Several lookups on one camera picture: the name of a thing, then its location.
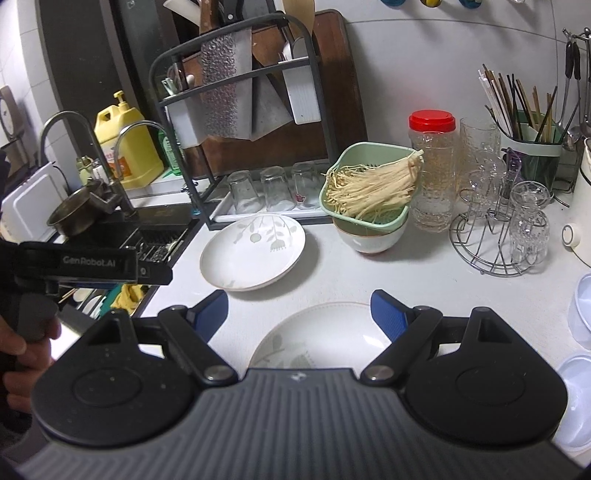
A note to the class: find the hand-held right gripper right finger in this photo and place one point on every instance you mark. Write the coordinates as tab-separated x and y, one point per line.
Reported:
385	308

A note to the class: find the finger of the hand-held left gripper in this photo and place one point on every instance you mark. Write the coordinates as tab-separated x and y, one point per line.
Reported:
157	274

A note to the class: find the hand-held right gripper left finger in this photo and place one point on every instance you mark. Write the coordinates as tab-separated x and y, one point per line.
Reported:
213	308

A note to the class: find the brown rimmed leaf print plate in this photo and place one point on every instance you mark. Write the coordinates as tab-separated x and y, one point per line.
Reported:
249	263

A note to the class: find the white rimmed leaf print plate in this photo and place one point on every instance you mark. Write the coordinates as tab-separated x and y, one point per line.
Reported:
323	337

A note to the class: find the person's left hand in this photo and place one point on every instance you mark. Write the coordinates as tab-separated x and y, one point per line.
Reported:
25	369

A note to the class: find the yellow cleaning cloth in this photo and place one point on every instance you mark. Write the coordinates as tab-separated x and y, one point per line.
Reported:
128	297

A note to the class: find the black kitchen sink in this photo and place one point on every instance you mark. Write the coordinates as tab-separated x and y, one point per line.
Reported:
161	227

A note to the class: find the small metal pot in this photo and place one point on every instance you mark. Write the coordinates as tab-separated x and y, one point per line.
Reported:
74	213

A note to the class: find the white ceramic bowl brown foot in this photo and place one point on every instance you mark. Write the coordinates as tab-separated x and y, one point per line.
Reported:
369	241

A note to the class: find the white plastic board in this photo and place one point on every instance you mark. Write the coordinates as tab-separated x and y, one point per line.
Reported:
32	203

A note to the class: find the small white bottle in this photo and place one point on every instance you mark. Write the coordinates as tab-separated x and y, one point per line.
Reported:
92	171

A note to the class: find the black metal knife rack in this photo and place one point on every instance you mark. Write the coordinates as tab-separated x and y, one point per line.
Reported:
268	225

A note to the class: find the white drain tray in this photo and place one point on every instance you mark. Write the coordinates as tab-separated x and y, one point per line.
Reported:
277	216

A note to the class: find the plain drinking glass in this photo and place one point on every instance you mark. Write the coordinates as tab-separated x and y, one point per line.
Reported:
242	194
277	189

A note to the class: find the enoki mushrooms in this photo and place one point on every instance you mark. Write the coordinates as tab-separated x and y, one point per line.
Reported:
374	187

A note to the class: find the green plastic bottle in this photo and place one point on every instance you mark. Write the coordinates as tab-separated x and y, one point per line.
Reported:
171	153

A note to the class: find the yellow detergent bottle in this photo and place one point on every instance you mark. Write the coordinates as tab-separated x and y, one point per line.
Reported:
129	136

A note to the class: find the drinking glass with red print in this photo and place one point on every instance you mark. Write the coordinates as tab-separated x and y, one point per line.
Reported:
305	184

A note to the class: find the tall steel gooseneck faucet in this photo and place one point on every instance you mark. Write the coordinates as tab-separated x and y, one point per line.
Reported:
64	115

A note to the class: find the slim steel gooseneck faucet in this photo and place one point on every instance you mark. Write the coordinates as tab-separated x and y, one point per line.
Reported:
138	124

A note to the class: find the green plastic strainer basket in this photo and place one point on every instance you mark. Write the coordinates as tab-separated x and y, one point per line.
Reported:
362	157

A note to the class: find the clear jar with red lid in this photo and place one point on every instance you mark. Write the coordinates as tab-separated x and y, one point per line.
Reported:
431	161

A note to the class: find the white plastic rack holder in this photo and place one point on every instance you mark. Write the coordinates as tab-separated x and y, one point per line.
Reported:
184	121

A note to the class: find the textured glass cup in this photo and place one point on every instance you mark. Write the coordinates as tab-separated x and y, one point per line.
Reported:
487	184
531	237
531	196

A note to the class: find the tall textured glass tumbler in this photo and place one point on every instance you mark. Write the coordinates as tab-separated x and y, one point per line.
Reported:
480	138

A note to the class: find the translucent white plastic bowl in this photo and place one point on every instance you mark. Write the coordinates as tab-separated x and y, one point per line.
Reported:
581	314

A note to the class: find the plain steel cleaver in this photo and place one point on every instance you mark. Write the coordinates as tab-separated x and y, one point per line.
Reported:
268	113

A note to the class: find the hammered steel cleaver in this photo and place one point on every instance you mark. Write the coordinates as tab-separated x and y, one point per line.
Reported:
226	87

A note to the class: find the green and white chopstick holder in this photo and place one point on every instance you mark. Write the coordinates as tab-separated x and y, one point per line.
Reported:
538	159

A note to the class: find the dark wooden cutting board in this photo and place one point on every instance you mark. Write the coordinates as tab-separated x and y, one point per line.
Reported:
339	92

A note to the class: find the bundle of chopsticks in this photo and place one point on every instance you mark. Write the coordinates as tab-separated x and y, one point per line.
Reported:
508	101

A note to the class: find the wooden spatula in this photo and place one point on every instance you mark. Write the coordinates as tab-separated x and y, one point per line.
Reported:
298	13

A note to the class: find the hanging metal utensils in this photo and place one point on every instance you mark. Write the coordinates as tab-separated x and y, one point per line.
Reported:
572	69

